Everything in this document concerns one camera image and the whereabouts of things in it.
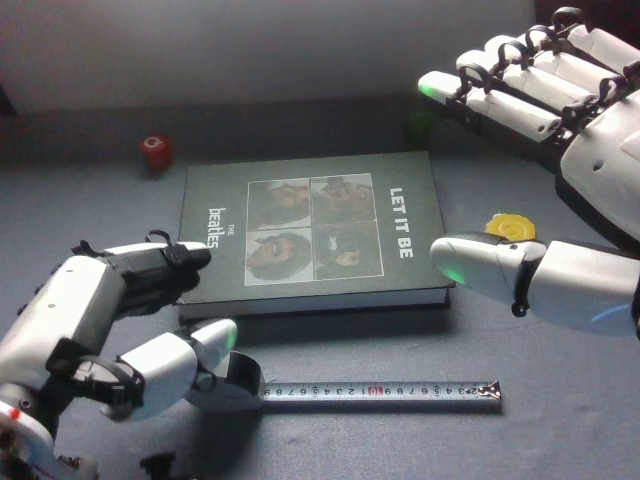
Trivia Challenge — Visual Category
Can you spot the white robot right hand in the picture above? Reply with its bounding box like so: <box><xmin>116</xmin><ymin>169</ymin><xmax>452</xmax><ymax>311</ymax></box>
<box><xmin>417</xmin><ymin>7</ymin><xmax>640</xmax><ymax>341</ymax></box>

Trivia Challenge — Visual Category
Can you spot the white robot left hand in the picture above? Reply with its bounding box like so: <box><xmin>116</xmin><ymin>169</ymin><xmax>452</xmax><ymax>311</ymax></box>
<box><xmin>0</xmin><ymin>229</ymin><xmax>239</xmax><ymax>424</ymax></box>

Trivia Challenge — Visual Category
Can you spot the white and black tape measure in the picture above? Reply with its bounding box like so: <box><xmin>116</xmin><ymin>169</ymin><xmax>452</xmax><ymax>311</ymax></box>
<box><xmin>192</xmin><ymin>349</ymin><xmax>503</xmax><ymax>415</ymax></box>

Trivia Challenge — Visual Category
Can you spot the black Beatles hardcover book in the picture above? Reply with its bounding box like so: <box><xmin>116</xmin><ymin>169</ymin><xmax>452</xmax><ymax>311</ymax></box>
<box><xmin>177</xmin><ymin>150</ymin><xmax>457</xmax><ymax>321</ymax></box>

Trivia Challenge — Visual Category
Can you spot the yellow swirl toy cake roll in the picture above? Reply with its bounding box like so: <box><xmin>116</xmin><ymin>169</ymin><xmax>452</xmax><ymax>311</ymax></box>
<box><xmin>483</xmin><ymin>212</ymin><xmax>536</xmax><ymax>241</ymax></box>

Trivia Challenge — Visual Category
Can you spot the red toy cylinder block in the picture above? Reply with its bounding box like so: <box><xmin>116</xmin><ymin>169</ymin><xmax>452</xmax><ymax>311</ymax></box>
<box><xmin>139</xmin><ymin>133</ymin><xmax>176</xmax><ymax>174</ymax></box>

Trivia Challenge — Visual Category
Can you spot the green toy cylinder block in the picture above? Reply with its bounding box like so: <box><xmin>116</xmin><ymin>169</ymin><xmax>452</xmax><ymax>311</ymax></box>
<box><xmin>404</xmin><ymin>112</ymin><xmax>435</xmax><ymax>146</ymax></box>

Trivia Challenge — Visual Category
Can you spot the grey table cloth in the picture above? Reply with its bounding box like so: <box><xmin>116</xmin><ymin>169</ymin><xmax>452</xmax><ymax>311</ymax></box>
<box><xmin>0</xmin><ymin>89</ymin><xmax>640</xmax><ymax>480</ymax></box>

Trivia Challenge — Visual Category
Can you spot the flat backdrop board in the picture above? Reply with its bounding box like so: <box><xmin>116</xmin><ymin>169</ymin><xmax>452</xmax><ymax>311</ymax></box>
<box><xmin>0</xmin><ymin>0</ymin><xmax>536</xmax><ymax>104</ymax></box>

